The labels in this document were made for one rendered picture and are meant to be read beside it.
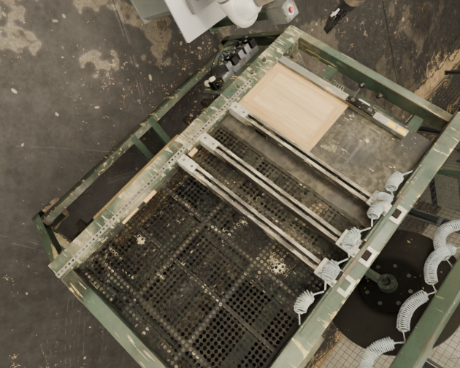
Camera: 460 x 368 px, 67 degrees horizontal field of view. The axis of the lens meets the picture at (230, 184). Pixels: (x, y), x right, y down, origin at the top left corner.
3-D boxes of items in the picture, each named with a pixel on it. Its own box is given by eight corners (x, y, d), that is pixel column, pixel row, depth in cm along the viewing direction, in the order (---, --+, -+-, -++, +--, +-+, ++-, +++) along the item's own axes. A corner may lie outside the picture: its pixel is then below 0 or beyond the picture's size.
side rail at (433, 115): (302, 43, 253) (304, 31, 243) (445, 125, 221) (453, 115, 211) (297, 48, 251) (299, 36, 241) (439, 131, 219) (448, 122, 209)
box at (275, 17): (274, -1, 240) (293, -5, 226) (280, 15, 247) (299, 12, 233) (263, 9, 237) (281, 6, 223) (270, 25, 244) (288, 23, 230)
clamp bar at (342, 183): (237, 105, 229) (236, 82, 207) (399, 216, 194) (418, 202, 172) (227, 115, 226) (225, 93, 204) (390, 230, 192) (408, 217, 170)
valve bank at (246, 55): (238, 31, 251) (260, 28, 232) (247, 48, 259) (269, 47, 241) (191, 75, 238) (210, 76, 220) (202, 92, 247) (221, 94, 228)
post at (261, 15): (213, 17, 299) (272, 6, 241) (217, 24, 302) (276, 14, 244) (209, 22, 297) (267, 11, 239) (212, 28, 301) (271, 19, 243)
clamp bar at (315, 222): (208, 135, 222) (203, 114, 200) (372, 255, 187) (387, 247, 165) (197, 146, 219) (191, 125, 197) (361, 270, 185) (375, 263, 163)
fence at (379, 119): (282, 59, 241) (282, 55, 237) (406, 133, 214) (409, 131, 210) (277, 63, 240) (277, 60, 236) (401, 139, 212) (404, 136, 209)
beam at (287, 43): (289, 35, 256) (290, 23, 246) (302, 43, 253) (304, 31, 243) (57, 269, 201) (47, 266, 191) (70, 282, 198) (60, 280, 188)
